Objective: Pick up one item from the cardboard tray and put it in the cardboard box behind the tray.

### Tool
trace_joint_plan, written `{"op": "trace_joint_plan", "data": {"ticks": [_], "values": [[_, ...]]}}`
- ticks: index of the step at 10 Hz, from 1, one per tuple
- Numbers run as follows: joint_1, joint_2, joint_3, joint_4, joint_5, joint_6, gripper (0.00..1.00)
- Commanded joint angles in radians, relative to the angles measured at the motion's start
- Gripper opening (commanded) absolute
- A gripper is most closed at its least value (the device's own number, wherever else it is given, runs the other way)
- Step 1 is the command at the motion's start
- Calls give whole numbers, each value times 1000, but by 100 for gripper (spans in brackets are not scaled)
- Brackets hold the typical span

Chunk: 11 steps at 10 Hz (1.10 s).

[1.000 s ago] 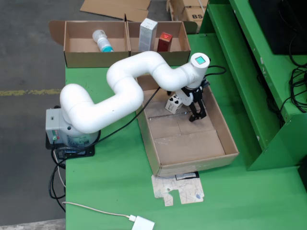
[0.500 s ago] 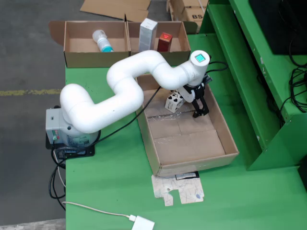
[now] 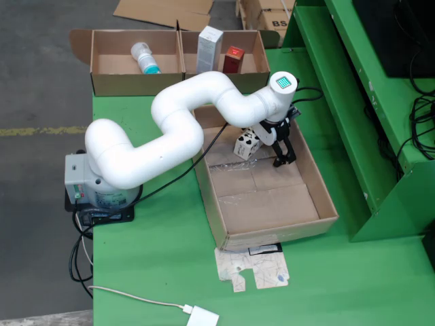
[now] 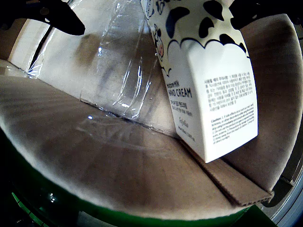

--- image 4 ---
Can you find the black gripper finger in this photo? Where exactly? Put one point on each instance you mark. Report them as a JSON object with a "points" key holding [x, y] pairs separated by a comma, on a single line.
{"points": [[47, 11], [255, 9]]}

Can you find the cow print hand cream box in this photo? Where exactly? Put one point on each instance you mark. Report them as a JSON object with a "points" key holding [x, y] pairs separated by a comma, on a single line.
{"points": [[208, 106]]}

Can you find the large open cardboard tray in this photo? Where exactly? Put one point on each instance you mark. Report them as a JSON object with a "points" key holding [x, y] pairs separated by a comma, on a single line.
{"points": [[94, 153]]}

